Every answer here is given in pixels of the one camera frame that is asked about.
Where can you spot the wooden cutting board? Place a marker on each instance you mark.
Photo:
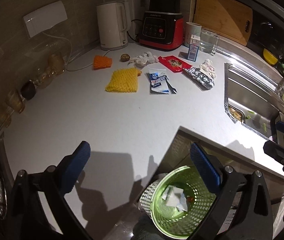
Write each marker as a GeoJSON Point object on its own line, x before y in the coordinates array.
{"type": "Point", "coordinates": [222, 15]}

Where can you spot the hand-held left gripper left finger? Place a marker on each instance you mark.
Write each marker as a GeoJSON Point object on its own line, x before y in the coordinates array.
{"type": "Point", "coordinates": [75, 170]}

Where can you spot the red snack wrapper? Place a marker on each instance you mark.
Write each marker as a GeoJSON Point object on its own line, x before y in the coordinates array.
{"type": "Point", "coordinates": [173, 63]}

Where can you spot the white floral ceramic cup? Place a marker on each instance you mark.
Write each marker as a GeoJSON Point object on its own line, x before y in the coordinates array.
{"type": "Point", "coordinates": [190, 33]}

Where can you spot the black round lid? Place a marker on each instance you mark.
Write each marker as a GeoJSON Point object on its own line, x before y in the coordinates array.
{"type": "Point", "coordinates": [28, 90]}

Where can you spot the white crumpled paper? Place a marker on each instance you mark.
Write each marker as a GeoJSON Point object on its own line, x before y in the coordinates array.
{"type": "Point", "coordinates": [175, 197]}

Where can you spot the blue and white plastic wrapper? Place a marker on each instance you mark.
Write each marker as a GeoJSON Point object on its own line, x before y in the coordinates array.
{"type": "Point", "coordinates": [159, 80]}

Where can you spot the printed white tissue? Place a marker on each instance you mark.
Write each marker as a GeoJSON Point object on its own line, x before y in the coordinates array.
{"type": "Point", "coordinates": [209, 69]}

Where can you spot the amber glass cup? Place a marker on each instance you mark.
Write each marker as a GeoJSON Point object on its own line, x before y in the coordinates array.
{"type": "Point", "coordinates": [14, 101]}
{"type": "Point", "coordinates": [43, 78]}
{"type": "Point", "coordinates": [55, 63]}
{"type": "Point", "coordinates": [3, 118]}

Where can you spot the orange foam fruit net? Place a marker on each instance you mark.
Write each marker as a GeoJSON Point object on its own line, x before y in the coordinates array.
{"type": "Point", "coordinates": [102, 62]}

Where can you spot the white wall socket box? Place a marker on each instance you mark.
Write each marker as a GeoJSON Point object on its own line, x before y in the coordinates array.
{"type": "Point", "coordinates": [45, 18]}

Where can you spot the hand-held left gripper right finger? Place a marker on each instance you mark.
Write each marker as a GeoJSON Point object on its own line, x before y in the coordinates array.
{"type": "Point", "coordinates": [204, 167]}

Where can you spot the clear glass mug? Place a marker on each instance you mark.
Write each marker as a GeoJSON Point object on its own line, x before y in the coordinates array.
{"type": "Point", "coordinates": [208, 42]}

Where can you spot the white electric kettle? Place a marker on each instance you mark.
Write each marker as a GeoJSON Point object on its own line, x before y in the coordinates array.
{"type": "Point", "coordinates": [112, 26]}

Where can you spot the blue and white milk carton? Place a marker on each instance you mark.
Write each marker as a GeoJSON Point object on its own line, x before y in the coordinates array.
{"type": "Point", "coordinates": [194, 48]}

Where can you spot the silver foil wrapper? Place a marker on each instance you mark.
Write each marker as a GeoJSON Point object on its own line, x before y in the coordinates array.
{"type": "Point", "coordinates": [199, 78]}

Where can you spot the yellow foam fruit net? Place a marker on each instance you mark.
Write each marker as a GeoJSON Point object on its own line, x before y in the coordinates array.
{"type": "Point", "coordinates": [123, 80]}

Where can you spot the yellow bowl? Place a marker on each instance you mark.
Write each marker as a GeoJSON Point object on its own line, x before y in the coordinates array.
{"type": "Point", "coordinates": [270, 56]}

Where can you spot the black and red blender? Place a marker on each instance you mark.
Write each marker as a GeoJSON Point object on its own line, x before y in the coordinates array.
{"type": "Point", "coordinates": [163, 22]}

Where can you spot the green perforated waste basket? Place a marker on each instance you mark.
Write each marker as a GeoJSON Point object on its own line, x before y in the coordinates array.
{"type": "Point", "coordinates": [164, 220]}

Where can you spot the sink strainer with food scraps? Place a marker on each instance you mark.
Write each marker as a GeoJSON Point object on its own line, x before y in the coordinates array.
{"type": "Point", "coordinates": [235, 114]}

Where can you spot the stainless steel sink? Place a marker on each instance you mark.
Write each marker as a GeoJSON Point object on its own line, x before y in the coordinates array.
{"type": "Point", "coordinates": [254, 97]}

